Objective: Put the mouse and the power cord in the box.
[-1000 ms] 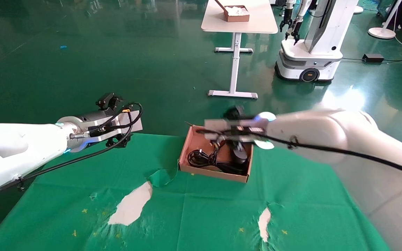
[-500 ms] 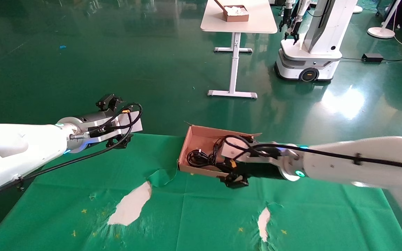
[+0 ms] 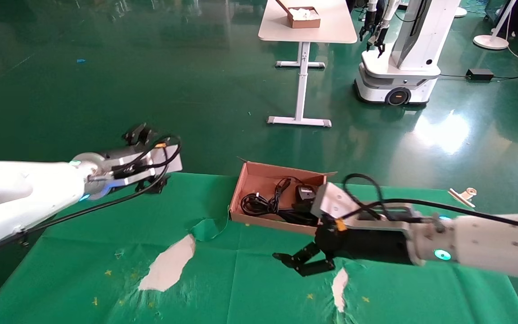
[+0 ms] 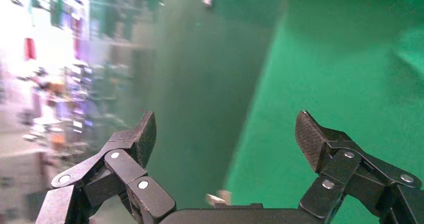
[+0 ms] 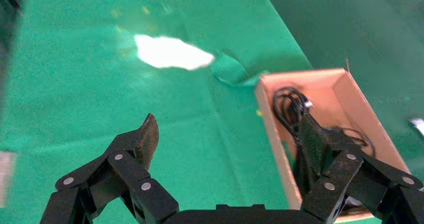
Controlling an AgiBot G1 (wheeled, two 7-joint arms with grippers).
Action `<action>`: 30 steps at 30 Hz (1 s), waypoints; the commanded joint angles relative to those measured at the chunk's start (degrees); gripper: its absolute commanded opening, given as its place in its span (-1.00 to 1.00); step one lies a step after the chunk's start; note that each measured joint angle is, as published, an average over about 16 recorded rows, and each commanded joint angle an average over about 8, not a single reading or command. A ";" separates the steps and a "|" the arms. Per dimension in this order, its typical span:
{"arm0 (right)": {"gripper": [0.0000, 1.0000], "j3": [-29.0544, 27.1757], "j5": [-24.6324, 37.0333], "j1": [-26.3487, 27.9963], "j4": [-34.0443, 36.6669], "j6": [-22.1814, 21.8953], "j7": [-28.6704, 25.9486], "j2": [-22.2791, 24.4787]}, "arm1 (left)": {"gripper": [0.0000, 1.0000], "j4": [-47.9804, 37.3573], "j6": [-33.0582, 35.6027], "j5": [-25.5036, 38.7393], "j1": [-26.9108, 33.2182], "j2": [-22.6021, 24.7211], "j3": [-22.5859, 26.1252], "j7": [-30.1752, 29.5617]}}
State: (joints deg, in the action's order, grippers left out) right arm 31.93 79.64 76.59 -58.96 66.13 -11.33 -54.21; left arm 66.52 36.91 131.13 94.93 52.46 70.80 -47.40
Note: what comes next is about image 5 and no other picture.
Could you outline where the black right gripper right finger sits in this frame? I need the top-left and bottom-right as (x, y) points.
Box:
(294, 113), (424, 224)

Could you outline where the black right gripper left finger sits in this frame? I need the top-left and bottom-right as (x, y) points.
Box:
(40, 113), (180, 224)

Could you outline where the thin black usb cable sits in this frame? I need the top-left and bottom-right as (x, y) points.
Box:
(326, 127), (377, 158)

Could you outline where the thick black cable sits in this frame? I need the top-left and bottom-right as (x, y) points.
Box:
(272, 86), (314, 142)

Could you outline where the open brown cardboard box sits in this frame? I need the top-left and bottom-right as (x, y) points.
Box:
(255, 68), (412, 224)

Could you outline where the green table cloth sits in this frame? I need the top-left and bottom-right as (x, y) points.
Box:
(0, 0), (314, 224)

